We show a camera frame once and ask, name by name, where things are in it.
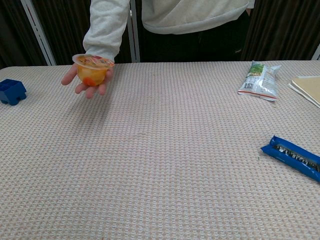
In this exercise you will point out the person right hand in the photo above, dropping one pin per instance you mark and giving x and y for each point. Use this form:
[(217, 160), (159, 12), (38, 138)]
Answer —
[(70, 75)]

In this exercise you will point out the clear orange plastic cup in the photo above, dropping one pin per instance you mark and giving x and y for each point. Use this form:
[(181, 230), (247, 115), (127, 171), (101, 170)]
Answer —
[(91, 72)]

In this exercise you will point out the person right forearm grey sleeve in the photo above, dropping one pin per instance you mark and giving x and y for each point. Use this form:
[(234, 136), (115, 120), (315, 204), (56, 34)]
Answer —
[(105, 30)]

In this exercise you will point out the blue plastic block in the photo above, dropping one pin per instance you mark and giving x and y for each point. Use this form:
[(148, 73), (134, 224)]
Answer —
[(12, 91)]

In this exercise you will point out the beige woven tablecloth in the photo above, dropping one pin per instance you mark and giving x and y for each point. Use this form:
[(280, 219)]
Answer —
[(160, 162)]

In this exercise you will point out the person torso grey sweatshirt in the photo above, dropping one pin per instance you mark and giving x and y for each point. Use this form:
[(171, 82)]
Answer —
[(187, 15)]

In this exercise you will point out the white green snack bag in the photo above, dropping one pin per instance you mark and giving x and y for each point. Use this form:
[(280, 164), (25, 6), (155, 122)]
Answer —
[(260, 81)]

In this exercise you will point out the blue cookie pack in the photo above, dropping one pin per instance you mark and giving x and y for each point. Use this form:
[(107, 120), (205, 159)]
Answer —
[(292, 156)]

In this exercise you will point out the beige paper folder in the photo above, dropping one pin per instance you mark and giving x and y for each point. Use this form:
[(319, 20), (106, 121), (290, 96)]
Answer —
[(308, 87)]

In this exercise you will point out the white frame pole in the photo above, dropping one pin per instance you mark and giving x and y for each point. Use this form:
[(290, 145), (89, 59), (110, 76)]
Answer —
[(37, 32), (317, 54), (135, 42)]

